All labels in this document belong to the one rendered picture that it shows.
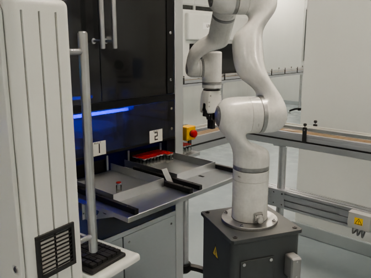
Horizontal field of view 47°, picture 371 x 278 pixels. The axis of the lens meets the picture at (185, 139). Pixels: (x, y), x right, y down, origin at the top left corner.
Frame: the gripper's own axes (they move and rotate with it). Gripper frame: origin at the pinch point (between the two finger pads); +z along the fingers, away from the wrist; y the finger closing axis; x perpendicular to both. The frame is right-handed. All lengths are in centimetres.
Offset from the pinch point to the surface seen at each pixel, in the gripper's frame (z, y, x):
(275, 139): 23, -82, -15
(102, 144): 6.8, 38.2, -27.8
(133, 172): 19.9, 28.4, -20.2
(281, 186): 53, -86, -12
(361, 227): 63, -80, 42
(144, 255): 67, 16, -28
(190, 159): 20.4, -5.4, -16.8
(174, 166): 22.1, 4.7, -17.9
